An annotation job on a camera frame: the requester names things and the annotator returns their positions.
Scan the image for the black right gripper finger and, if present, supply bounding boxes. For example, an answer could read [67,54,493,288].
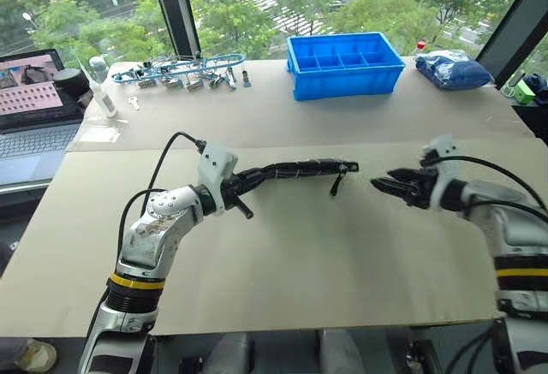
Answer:
[370,176,412,199]
[386,168,423,184]

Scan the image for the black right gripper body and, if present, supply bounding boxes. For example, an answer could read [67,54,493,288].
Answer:
[403,168,440,211]

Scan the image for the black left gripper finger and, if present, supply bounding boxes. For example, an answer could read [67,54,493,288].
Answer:
[234,197,255,221]
[232,167,270,193]

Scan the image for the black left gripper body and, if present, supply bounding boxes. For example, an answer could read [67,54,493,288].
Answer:
[220,175,241,213]

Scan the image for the black white-grid pencil case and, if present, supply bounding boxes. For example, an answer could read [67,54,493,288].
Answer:
[256,157,360,198]

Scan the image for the blue plastic compartment crate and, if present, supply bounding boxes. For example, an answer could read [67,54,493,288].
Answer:
[285,32,407,102]

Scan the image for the blue filled plastic bag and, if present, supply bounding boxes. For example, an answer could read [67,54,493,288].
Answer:
[414,50,493,92]

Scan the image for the small green box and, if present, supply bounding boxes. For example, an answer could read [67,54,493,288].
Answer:
[512,78,537,105]

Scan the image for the clear plastic sleeve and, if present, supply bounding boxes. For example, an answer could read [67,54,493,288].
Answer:
[79,117,128,143]

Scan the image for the dark blue cloth bundle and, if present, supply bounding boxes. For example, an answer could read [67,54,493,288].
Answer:
[524,73,548,106]

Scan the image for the clear plastic bottle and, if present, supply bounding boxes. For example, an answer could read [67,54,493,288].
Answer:
[88,56,109,85]

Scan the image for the black round cylinder device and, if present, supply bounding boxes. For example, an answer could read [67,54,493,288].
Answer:
[53,68,92,110]

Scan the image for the grey laptop computer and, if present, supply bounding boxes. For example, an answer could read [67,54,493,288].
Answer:
[0,48,85,195]

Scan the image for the white shoe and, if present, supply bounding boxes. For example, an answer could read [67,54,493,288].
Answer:
[15,338,58,372]

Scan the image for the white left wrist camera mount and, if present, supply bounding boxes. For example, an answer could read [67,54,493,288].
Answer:
[196,142,240,218]

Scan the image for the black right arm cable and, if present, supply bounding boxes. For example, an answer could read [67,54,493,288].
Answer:
[423,154,548,226]

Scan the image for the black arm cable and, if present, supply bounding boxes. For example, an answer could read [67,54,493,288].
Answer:
[423,154,548,226]
[117,132,206,264]

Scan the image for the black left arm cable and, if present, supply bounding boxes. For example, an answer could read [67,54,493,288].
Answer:
[117,132,206,264]

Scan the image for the black window frame post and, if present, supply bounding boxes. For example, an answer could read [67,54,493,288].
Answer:
[474,0,548,89]
[146,0,202,61]

